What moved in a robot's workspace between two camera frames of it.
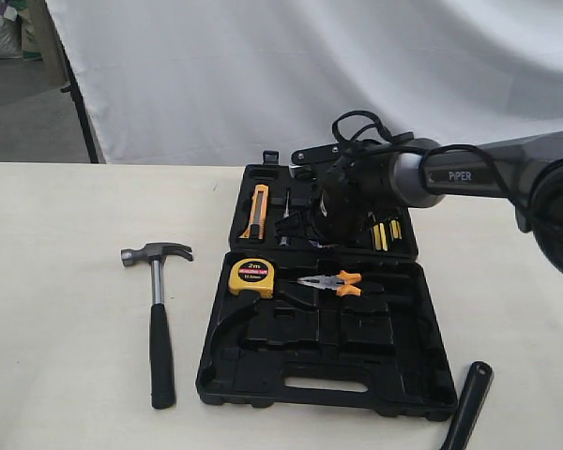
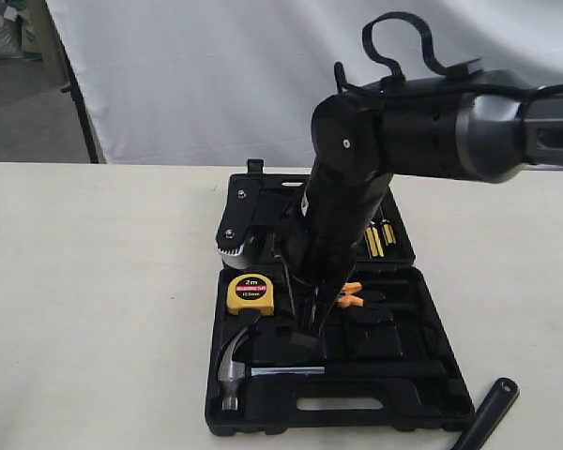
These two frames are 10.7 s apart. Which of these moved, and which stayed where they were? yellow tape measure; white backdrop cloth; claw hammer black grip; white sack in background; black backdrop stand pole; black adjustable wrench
Moved: yellow tape measure; claw hammer black grip; black adjustable wrench
Stayed: black backdrop stand pole; white backdrop cloth; white sack in background
